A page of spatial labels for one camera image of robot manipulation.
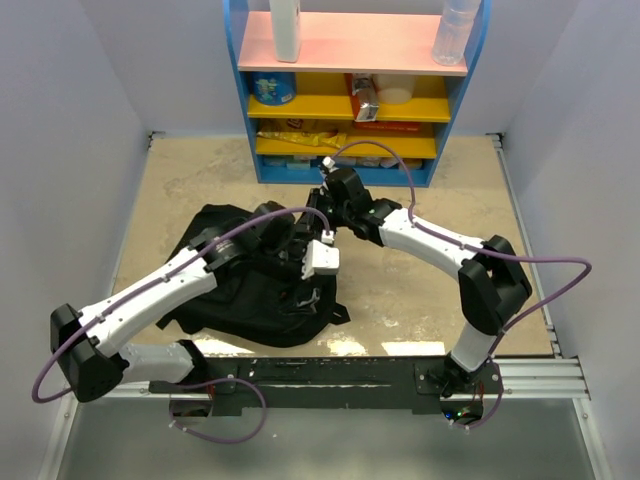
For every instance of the clear plastic bottle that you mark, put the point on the clear plastic bottle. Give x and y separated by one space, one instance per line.
453 32

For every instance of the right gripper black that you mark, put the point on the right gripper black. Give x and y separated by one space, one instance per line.
317 197

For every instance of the white plastic tub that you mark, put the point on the white plastic tub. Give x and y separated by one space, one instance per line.
394 89

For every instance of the orange flat box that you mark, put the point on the orange flat box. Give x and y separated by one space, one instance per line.
388 126

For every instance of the white carton on shelf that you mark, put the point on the white carton on shelf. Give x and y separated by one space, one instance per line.
285 22

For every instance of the aluminium rail frame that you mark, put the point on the aluminium rail frame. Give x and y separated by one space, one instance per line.
330 329

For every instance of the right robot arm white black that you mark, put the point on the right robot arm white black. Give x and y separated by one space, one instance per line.
492 287

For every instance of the yellow chips bag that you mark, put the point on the yellow chips bag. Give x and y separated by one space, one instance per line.
307 132

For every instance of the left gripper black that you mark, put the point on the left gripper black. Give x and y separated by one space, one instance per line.
299 251

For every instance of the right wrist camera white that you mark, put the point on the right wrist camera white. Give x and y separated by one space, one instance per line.
327 166

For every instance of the blue round tin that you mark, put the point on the blue round tin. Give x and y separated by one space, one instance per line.
274 88

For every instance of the silver orange snack bag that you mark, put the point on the silver orange snack bag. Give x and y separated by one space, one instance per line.
364 99

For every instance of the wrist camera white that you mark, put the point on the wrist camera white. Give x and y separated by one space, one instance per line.
327 166
322 257

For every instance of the black backpack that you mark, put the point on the black backpack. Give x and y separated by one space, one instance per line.
250 302

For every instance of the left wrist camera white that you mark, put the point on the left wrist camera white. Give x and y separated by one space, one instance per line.
322 257

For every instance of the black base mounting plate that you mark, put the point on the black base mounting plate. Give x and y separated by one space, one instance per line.
398 383

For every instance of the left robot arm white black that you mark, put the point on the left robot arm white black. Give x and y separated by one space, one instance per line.
92 346

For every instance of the blue shelf unit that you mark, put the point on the blue shelf unit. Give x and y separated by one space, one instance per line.
335 45

